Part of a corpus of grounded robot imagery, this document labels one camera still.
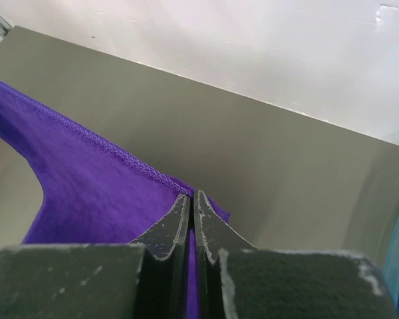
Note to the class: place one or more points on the purple towel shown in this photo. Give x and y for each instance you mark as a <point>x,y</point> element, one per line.
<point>78,259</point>

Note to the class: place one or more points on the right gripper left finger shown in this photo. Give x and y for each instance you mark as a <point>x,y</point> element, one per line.
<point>163,281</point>

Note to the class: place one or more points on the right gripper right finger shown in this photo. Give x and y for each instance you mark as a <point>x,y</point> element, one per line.
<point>212,234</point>

